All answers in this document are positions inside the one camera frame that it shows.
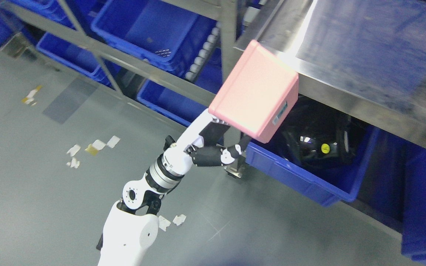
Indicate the blue bin with backpack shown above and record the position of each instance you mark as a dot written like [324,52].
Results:
[413,244]

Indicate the blue shelf bin upper left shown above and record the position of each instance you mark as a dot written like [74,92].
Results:
[166,36]

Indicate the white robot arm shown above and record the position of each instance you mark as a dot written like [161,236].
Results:
[132,224]

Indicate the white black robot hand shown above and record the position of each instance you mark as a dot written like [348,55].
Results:
[197,146]

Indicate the stainless steel shelf rack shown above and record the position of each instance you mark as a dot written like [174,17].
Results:
[229,13]

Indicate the blue bin with black device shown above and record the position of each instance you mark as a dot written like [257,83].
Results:
[326,186]

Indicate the pink plastic storage box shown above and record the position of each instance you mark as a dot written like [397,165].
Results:
[258,94]

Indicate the blue shelf bin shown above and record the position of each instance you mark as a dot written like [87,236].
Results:
[72,56]
[166,36]

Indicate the black device with yellow sticker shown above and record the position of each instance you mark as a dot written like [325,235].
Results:
[317,136]

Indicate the stainless steel table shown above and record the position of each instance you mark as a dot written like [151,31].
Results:
[366,58]

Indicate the blue shelf bin lower left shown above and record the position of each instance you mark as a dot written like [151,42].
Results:
[72,56]

